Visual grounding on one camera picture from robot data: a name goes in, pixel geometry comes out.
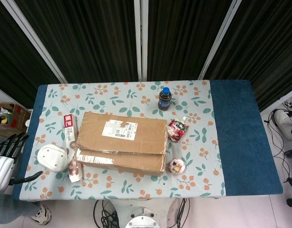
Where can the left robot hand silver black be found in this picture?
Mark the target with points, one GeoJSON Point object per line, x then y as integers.
{"type": "Point", "coordinates": [2, 171]}

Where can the cardboard box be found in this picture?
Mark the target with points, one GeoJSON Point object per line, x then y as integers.
{"type": "Point", "coordinates": [122, 145]}

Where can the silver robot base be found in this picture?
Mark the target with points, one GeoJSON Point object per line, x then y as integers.
{"type": "Point", "coordinates": [142, 219]}

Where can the open floor box with clutter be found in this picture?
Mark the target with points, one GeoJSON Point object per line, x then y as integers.
{"type": "Point", "coordinates": [15, 118]}

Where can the grey jeans leg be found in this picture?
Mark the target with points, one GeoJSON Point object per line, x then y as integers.
{"type": "Point", "coordinates": [12, 209]}

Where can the white oval plastic device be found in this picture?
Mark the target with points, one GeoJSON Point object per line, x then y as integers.
{"type": "Point", "coordinates": [52, 158]}

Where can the white black sneaker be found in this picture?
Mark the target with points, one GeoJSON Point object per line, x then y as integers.
{"type": "Point", "coordinates": [42, 215]}

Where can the long red white toothpaste box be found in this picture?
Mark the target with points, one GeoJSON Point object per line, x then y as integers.
{"type": "Point", "coordinates": [69, 129]}

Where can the floral leaf print tablecloth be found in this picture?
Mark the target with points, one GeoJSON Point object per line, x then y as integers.
{"type": "Point", "coordinates": [136, 99]}

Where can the pink cupcake toy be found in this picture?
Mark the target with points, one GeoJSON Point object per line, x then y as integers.
{"type": "Point", "coordinates": [177, 165]}

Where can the cola bottle blue cap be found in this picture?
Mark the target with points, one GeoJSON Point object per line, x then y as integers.
{"type": "Point", "coordinates": [165, 101]}

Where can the red snack pouch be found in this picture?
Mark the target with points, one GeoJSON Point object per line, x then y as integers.
{"type": "Point", "coordinates": [177, 129]}

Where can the dark blue table cover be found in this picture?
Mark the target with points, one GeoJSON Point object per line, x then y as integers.
{"type": "Point", "coordinates": [243, 133]}

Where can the plain white shoe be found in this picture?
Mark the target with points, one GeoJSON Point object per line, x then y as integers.
{"type": "Point", "coordinates": [284, 123]}

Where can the black power adapter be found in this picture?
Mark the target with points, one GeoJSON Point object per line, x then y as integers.
{"type": "Point", "coordinates": [290, 153]}

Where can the white partition post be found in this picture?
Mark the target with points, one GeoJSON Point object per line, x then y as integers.
{"type": "Point", "coordinates": [218, 40]}
{"type": "Point", "coordinates": [36, 40]}
{"type": "Point", "coordinates": [141, 40]}

